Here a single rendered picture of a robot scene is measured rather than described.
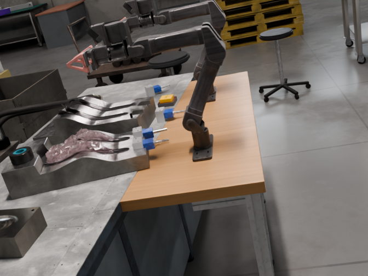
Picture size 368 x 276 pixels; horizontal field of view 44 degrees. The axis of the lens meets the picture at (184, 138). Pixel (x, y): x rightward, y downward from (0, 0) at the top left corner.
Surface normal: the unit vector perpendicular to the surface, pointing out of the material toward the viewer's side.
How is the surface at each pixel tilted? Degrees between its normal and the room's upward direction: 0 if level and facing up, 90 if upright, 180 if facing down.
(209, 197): 90
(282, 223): 0
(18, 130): 90
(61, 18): 90
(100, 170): 90
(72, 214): 0
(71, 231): 0
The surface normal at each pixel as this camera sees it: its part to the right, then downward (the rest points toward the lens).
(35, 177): 0.09, 0.37
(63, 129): -0.20, 0.43
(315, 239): -0.21, -0.90
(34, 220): 0.96, -0.11
